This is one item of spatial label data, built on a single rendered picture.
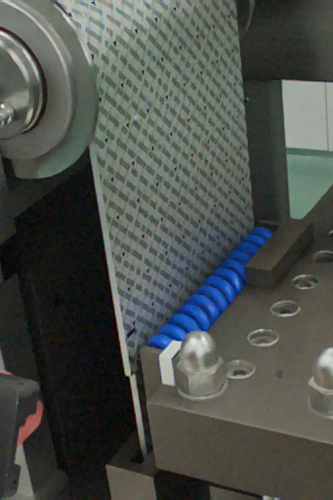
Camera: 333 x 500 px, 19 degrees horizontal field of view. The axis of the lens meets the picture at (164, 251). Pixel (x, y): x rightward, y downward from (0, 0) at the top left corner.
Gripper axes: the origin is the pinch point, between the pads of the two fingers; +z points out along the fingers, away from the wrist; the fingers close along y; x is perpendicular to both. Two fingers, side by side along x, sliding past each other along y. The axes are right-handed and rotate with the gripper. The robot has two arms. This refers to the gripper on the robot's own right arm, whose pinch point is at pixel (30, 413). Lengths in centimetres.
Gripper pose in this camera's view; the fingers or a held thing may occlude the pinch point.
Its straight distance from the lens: 67.0
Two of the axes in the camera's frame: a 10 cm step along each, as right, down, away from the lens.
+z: 4.6, 0.7, 8.9
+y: 8.8, 1.3, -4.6
